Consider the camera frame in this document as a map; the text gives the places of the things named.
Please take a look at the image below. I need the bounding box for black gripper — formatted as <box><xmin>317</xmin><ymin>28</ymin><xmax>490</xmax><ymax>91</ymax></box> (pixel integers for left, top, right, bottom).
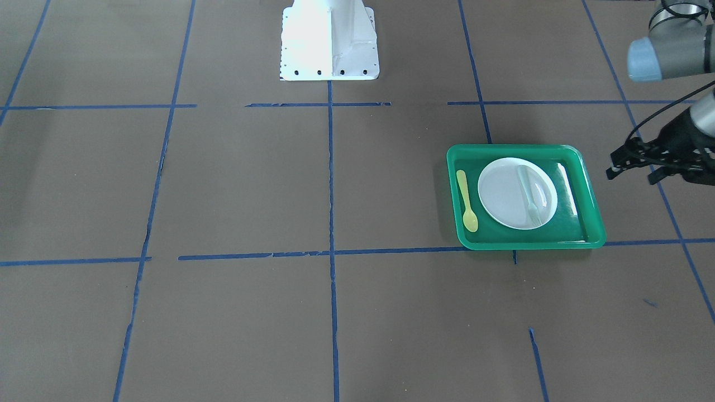
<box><xmin>606</xmin><ymin>108</ymin><xmax>714</xmax><ymax>186</ymax></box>

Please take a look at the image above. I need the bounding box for pale translucent plastic fork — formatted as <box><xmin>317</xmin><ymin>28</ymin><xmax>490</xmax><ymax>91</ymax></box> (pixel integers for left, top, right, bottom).
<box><xmin>517</xmin><ymin>165</ymin><xmax>543</xmax><ymax>227</ymax></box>

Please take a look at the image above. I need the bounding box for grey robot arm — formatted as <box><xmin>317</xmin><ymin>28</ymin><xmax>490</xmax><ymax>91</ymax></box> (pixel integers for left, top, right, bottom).
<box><xmin>606</xmin><ymin>1</ymin><xmax>714</xmax><ymax>186</ymax></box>

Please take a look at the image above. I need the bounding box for white round plate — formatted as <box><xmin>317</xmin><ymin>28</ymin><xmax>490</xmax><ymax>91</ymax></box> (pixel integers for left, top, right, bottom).
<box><xmin>478</xmin><ymin>157</ymin><xmax>559</xmax><ymax>231</ymax></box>

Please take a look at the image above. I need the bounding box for small blue tape scrap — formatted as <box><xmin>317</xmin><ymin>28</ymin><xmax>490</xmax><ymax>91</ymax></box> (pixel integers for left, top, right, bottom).
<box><xmin>643</xmin><ymin>298</ymin><xmax>659</xmax><ymax>308</ymax></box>

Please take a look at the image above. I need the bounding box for green plastic tray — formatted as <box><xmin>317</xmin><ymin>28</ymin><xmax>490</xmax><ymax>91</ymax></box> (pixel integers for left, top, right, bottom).
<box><xmin>445</xmin><ymin>144</ymin><xmax>606</xmax><ymax>250</ymax></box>

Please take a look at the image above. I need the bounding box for yellow plastic spoon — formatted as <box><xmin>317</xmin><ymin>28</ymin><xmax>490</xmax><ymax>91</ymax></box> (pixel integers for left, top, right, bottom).
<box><xmin>455</xmin><ymin>170</ymin><xmax>479</xmax><ymax>232</ymax></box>

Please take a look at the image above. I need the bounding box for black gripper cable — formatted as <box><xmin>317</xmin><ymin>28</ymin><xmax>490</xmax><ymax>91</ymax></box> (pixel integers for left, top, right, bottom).
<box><xmin>626</xmin><ymin>81</ymin><xmax>715</xmax><ymax>147</ymax></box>

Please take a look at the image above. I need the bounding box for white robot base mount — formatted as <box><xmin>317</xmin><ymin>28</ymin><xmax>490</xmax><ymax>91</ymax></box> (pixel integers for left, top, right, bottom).
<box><xmin>279</xmin><ymin>1</ymin><xmax>380</xmax><ymax>82</ymax></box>

